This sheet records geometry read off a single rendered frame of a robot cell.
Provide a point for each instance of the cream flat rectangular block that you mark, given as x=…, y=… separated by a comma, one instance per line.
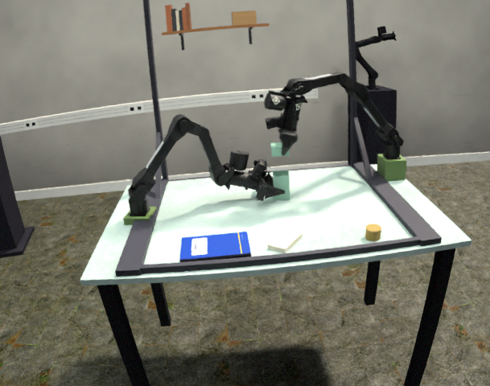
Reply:
x=285, y=241

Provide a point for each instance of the tan round disc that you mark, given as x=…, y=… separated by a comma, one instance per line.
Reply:
x=373, y=232

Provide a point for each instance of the blue notebook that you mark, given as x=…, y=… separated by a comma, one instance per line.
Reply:
x=215, y=247

